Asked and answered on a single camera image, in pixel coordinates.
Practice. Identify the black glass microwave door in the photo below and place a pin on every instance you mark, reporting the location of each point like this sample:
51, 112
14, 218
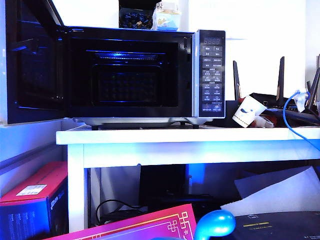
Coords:
35, 75

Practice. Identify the small red white box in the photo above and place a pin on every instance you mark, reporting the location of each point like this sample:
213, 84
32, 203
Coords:
265, 122

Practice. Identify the white paper cup blue whale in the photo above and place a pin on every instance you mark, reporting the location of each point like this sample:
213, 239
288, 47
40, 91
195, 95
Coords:
246, 111

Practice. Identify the black router with antennas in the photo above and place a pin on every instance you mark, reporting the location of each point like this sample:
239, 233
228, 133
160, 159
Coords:
272, 98

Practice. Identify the white paper sheet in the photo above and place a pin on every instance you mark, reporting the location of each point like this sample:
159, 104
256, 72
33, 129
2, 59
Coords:
280, 192

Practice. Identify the pale snack box yellow print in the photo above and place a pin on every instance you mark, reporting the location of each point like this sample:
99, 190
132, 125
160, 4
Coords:
166, 20

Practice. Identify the black upright case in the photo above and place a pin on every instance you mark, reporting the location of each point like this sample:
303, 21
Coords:
162, 180

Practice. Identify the white table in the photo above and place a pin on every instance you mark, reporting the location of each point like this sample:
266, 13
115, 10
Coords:
150, 136

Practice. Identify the small black square box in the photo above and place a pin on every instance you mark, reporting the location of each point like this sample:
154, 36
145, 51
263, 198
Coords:
231, 107

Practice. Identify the black and white microwave oven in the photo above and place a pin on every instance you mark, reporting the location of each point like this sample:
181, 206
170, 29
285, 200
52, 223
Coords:
212, 75

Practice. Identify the flat black device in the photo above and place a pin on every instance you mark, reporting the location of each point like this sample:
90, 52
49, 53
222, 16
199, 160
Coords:
180, 201

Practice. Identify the black blue patterned snack box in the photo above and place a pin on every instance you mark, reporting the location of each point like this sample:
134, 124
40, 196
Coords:
135, 17

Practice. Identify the pink gift box gold pattern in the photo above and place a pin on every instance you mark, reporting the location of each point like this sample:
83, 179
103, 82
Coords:
140, 225

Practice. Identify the red and blue cardboard box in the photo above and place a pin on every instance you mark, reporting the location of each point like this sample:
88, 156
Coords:
27, 200

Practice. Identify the glossy blue rounded object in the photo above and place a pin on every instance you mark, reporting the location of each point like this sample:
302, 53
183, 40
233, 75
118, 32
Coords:
215, 223

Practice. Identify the black box with yellow label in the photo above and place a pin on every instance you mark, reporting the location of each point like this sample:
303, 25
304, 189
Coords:
280, 227

